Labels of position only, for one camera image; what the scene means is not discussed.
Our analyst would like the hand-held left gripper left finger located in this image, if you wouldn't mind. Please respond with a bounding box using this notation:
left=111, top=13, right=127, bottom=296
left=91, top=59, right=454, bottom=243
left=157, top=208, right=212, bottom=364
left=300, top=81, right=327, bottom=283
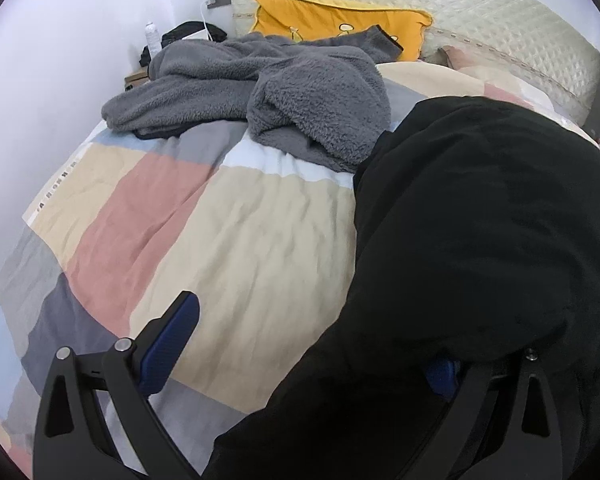
left=32, top=290, right=201, bottom=480

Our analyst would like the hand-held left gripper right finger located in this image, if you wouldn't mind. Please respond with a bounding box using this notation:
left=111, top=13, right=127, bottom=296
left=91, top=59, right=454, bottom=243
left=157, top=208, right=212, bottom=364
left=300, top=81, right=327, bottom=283
left=422, top=347, right=565, bottom=480

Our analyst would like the black puffer jacket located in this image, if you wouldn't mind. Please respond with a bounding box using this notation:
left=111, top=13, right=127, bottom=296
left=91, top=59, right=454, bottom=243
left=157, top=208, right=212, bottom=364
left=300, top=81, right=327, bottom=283
left=200, top=95, right=600, bottom=480

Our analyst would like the checked pastel duvet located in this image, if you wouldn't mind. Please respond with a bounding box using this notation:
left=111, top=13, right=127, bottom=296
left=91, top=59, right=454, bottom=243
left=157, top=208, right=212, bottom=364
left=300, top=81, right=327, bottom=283
left=0, top=60, right=600, bottom=480

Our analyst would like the wooden nightstand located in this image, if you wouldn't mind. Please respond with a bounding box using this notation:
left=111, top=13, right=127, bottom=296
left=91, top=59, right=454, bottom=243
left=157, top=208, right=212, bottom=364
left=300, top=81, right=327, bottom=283
left=125, top=67, right=154, bottom=92

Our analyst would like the grey fleece robe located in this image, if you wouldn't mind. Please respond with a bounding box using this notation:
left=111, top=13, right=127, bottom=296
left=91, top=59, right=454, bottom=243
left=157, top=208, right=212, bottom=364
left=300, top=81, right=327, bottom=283
left=101, top=25, right=405, bottom=175

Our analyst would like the clear water bottle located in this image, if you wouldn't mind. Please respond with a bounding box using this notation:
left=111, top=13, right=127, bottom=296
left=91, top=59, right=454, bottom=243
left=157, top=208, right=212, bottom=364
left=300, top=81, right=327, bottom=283
left=145, top=22, right=162, bottom=59

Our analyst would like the black bag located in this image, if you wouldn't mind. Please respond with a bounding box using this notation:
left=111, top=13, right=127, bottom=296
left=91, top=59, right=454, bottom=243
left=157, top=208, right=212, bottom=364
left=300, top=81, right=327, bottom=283
left=161, top=21, right=228, bottom=47

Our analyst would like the pink floral pillow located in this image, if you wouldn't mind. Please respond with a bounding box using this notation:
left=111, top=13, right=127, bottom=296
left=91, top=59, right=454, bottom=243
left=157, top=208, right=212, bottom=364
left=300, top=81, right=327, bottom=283
left=437, top=45, right=487, bottom=72

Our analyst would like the yellow pillow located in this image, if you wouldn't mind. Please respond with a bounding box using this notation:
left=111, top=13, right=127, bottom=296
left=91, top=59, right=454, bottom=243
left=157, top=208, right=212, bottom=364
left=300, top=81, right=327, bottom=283
left=250, top=0, right=433, bottom=64

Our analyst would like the cream quilted headboard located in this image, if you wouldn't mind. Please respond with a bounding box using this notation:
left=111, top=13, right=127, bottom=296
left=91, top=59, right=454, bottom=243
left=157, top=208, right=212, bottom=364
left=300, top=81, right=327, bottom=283
left=228, top=0, right=600, bottom=122

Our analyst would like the white charging cable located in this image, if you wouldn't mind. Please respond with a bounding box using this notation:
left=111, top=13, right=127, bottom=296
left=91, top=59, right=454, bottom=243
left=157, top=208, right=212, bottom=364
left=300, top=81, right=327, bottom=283
left=199, top=2, right=217, bottom=41

